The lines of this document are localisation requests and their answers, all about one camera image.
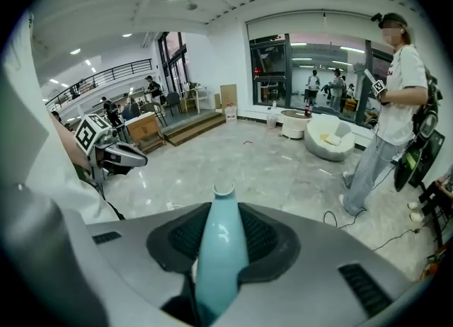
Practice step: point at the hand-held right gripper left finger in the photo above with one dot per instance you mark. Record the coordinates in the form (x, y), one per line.
(134, 247)

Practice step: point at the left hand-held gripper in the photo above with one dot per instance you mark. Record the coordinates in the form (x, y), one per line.
(92, 134)

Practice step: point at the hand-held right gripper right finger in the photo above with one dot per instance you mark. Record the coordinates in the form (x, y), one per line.
(318, 265)

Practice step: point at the person's left forearm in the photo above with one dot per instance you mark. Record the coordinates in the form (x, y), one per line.
(72, 145)

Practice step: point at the brown wooden cabinet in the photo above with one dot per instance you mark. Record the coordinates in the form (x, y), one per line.
(143, 131)

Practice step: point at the grey chair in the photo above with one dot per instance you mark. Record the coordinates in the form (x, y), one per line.
(154, 111)

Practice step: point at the wooden step platform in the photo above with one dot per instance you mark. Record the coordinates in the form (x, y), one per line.
(194, 129)

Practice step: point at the black railing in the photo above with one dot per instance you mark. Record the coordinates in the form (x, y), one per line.
(99, 78)

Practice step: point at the white table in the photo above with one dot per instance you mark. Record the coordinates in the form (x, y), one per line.
(196, 93)

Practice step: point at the small cardboard box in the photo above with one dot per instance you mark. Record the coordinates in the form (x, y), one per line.
(217, 102)

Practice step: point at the person's white t-shirt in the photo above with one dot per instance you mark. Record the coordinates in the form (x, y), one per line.
(32, 124)

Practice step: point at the large water jug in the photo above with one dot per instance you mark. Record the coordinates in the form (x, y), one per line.
(230, 113)

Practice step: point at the white round armchair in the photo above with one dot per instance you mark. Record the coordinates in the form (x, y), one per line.
(329, 152)

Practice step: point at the tall cardboard sheet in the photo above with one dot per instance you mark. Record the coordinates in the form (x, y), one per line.
(228, 95)

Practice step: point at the white book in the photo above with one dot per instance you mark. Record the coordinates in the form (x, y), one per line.
(333, 139)

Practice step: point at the yellow cloth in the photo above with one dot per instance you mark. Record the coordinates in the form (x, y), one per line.
(323, 137)

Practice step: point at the black folding chair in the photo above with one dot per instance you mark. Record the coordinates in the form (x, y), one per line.
(439, 212)

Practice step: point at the grey cushion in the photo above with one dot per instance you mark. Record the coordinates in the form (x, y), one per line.
(341, 128)

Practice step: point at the round side table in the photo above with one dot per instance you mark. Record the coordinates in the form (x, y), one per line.
(293, 124)

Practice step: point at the clear waste bin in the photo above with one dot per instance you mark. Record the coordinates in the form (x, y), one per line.
(272, 121)

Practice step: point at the dark soda bottle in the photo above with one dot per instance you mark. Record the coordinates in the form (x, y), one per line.
(308, 111)

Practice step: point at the black framed window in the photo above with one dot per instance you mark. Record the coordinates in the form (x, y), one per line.
(318, 78)

